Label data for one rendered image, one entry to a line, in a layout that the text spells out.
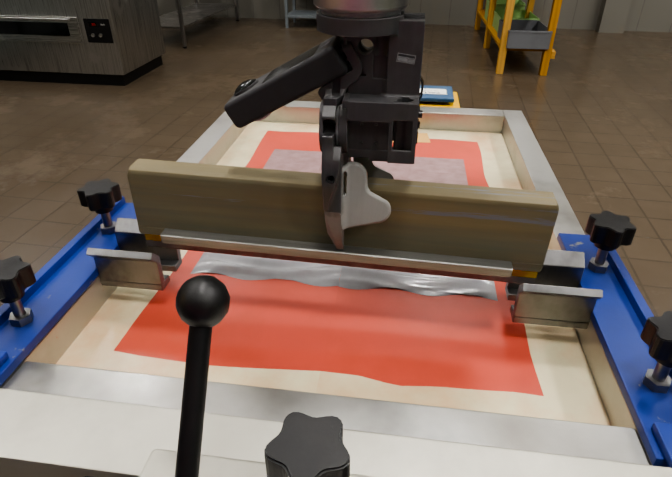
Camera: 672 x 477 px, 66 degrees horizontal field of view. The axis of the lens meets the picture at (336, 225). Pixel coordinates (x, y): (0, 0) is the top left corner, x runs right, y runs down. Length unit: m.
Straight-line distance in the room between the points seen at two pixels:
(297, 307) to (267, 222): 0.11
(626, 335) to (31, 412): 0.48
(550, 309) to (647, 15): 7.69
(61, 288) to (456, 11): 7.36
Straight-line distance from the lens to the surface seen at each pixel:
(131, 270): 0.59
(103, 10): 4.97
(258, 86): 0.45
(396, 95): 0.44
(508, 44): 5.28
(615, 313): 0.56
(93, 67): 5.17
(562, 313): 0.55
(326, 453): 0.25
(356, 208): 0.46
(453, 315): 0.58
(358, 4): 0.40
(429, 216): 0.49
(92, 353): 0.58
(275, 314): 0.57
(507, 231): 0.50
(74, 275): 0.61
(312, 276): 0.61
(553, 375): 0.54
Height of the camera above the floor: 1.33
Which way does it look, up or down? 31 degrees down
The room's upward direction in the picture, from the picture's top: straight up
